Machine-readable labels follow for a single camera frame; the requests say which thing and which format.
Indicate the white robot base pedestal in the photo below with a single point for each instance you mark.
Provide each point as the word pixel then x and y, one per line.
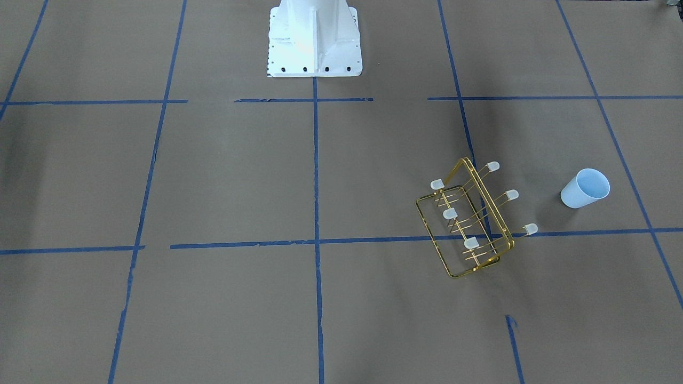
pixel 314 38

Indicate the gold wire cup holder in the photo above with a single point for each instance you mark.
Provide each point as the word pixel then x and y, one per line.
pixel 464 220

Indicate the light blue plastic cup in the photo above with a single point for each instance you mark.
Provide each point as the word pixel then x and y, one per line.
pixel 586 187

